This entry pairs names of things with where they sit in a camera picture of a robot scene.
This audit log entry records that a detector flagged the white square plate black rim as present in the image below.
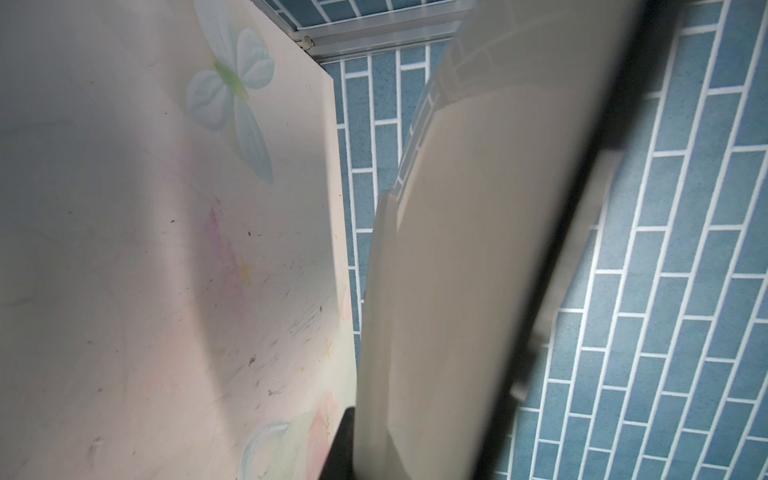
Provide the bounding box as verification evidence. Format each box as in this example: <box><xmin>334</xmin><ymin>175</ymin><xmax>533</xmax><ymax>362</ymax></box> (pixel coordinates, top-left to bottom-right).
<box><xmin>352</xmin><ymin>1</ymin><xmax>679</xmax><ymax>479</ymax></box>

